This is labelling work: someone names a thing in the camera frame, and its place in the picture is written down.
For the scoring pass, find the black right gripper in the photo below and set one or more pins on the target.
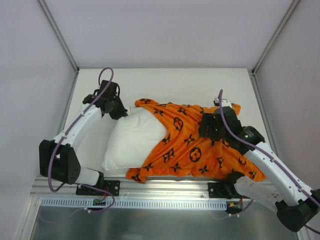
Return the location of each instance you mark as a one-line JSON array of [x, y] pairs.
[[208, 126]]

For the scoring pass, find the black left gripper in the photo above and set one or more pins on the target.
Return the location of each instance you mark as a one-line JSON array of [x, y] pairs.
[[119, 111]]

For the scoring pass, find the orange patterned plush pillowcase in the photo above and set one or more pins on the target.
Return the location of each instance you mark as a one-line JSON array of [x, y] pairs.
[[183, 152]]

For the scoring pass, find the white pillow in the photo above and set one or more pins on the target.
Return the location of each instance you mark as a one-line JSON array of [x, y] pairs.
[[132, 140]]

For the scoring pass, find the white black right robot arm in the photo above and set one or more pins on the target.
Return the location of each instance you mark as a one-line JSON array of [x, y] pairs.
[[294, 202]]

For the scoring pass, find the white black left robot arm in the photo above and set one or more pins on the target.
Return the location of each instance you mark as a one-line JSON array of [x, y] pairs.
[[57, 157]]

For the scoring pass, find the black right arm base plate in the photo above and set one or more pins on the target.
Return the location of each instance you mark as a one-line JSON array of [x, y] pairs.
[[222, 190]]

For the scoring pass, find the aluminium front rail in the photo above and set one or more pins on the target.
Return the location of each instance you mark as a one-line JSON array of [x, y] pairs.
[[153, 188]]

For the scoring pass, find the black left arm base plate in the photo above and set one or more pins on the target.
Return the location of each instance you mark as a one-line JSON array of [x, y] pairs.
[[111, 186]]

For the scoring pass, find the aluminium left frame post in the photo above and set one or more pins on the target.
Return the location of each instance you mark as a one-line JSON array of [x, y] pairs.
[[57, 33]]

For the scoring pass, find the aluminium frame post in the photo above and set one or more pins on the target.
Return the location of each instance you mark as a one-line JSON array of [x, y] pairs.
[[57, 33], [276, 34]]

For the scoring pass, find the white slotted cable duct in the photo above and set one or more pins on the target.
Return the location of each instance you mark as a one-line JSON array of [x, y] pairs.
[[211, 205]]

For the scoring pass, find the aluminium right frame post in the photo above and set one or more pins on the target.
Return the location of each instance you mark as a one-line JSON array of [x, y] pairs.
[[276, 34]]

